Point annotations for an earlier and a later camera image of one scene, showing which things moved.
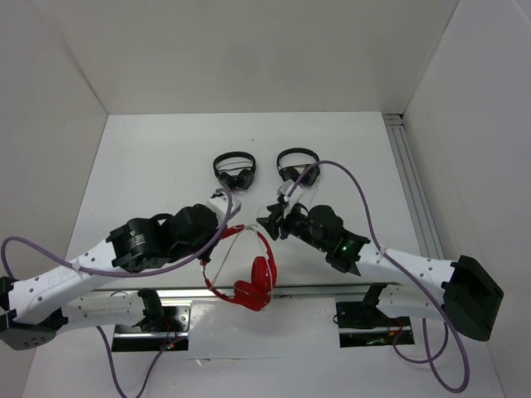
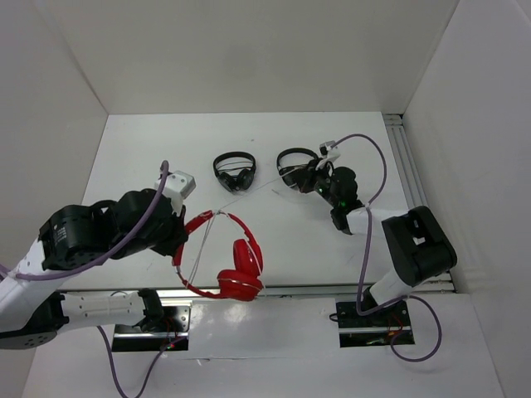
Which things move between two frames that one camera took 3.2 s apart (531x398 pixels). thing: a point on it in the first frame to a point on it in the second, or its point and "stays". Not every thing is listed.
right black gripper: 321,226 to 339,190
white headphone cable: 235,254 to 221,210
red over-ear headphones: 254,295 to 243,281
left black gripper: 213,231 to 176,237
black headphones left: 241,181 stays
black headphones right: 294,172 stays
